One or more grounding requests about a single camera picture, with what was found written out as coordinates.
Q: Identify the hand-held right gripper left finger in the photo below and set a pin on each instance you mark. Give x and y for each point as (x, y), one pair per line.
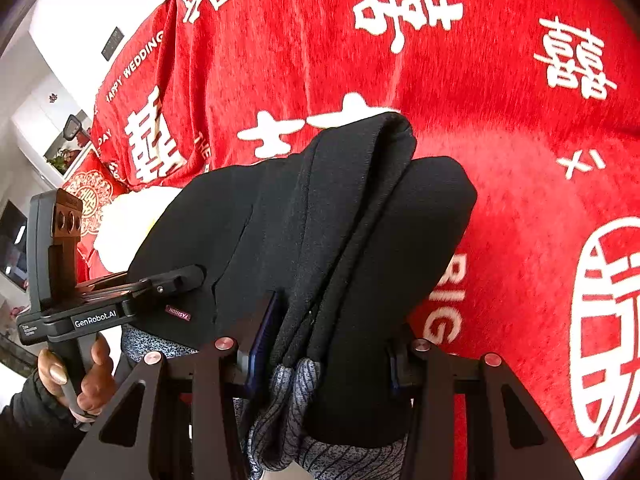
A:
(262, 335)

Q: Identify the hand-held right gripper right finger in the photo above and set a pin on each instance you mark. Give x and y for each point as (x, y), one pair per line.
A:
(395, 370)

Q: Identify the black pants with grey waistband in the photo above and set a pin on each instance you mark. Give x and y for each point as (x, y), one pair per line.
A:
(350, 260)

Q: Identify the person's left forearm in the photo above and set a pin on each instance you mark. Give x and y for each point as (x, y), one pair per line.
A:
(30, 440)

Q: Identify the person's left hand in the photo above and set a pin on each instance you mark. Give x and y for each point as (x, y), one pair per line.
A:
(95, 380)

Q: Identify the dark television screen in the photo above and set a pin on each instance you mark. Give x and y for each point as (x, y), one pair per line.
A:
(12, 245)

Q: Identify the white cloth bundle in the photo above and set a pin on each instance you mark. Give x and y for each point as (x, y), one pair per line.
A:
(120, 230)

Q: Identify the red satin emblem cushion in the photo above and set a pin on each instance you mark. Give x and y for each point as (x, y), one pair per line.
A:
(90, 195)

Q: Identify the potted plant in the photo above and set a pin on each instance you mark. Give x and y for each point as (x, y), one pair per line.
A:
(61, 159)

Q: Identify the white cabinet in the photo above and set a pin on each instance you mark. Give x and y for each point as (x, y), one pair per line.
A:
(35, 120)

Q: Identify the red printed blanket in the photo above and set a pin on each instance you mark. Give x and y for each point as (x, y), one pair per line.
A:
(500, 110)

